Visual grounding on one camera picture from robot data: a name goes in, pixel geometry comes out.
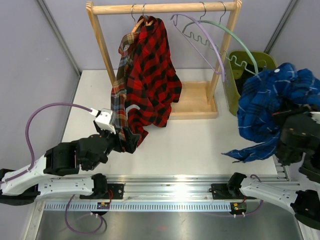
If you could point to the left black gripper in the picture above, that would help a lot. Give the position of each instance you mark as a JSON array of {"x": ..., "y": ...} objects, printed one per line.
[{"x": 130, "y": 145}]

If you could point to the lilac hanger of blue shirt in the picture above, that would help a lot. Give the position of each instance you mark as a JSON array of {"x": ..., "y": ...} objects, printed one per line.
[{"x": 207, "y": 37}]

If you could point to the mint green hanger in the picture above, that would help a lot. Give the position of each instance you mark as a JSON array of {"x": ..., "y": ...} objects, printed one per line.
[{"x": 234, "y": 36}]

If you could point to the blue plaid shirt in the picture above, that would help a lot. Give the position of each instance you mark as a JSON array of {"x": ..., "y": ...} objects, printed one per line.
[{"x": 262, "y": 96}]

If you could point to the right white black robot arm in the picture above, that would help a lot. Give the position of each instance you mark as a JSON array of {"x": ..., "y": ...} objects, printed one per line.
[{"x": 299, "y": 142}]

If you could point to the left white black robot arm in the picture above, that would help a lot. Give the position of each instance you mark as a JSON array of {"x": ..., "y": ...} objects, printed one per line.
[{"x": 55, "y": 174}]

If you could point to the brown plaid shirt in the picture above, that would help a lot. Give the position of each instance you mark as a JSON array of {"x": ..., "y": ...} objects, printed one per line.
[{"x": 119, "y": 93}]

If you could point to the red black plaid shirt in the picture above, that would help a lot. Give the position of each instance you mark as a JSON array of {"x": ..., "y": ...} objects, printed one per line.
[{"x": 152, "y": 85}]

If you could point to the wooden hanger of red shirt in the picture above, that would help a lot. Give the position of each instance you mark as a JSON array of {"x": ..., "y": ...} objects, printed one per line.
[{"x": 146, "y": 19}]

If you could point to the wooden hanger of brown shirt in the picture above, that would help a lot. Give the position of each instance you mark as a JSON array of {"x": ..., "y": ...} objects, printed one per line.
[{"x": 138, "y": 23}]

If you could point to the wooden clothes rack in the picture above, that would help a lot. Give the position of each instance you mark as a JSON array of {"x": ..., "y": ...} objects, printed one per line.
[{"x": 198, "y": 97}]

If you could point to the green plastic basket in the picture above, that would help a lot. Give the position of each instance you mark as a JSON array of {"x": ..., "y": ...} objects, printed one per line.
[{"x": 232, "y": 72}]

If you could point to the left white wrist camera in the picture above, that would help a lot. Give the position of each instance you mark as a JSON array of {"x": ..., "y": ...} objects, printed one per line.
[{"x": 104, "y": 120}]

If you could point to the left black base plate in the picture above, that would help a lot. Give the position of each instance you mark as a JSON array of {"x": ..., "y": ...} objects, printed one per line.
[{"x": 113, "y": 191}]

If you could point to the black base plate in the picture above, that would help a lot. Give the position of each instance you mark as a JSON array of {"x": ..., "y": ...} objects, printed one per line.
[
  {"x": 223, "y": 191},
  {"x": 113, "y": 191}
]

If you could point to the aluminium mounting rail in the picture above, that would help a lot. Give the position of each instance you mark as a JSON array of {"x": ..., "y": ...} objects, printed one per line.
[{"x": 181, "y": 193}]

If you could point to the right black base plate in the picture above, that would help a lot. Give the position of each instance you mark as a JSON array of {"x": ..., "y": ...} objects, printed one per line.
[{"x": 223, "y": 191}]

